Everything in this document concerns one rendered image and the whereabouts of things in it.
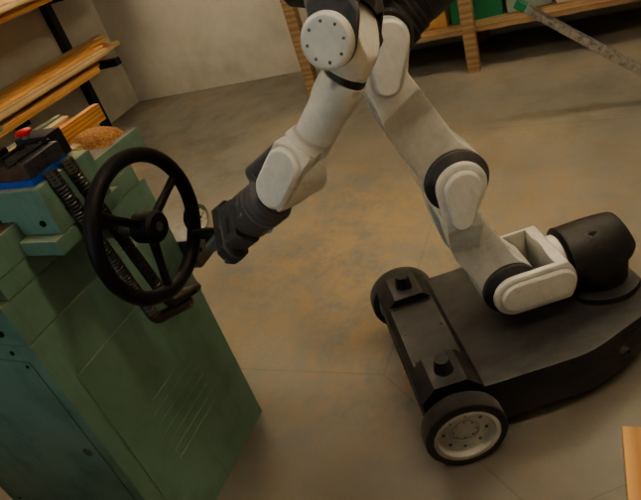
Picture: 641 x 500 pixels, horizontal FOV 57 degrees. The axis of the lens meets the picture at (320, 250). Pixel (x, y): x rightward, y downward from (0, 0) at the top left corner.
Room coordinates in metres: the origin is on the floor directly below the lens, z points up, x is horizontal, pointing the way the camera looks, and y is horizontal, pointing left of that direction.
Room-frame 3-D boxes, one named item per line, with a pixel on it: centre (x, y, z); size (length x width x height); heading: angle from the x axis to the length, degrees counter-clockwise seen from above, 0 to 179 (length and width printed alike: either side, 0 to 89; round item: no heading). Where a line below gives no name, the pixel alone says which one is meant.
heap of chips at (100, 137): (1.31, 0.39, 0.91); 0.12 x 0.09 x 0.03; 59
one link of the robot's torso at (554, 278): (1.16, -0.46, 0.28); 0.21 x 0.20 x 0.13; 89
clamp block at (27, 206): (1.04, 0.43, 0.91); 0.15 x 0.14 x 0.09; 149
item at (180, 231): (1.32, 0.32, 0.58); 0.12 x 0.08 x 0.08; 59
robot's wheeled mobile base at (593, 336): (1.16, -0.43, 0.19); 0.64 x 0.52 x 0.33; 89
